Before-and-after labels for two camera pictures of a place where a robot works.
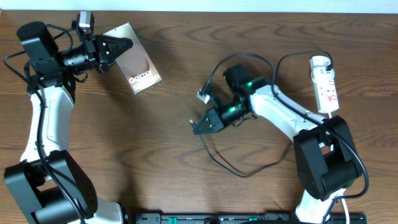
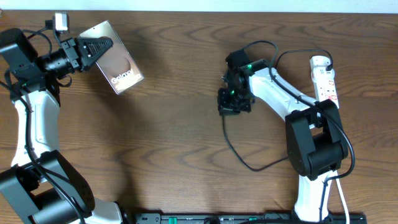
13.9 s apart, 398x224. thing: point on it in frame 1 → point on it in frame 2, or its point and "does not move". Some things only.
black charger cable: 270,163 → 230,145
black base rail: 240,218 does not move
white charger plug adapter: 319,74 does not move
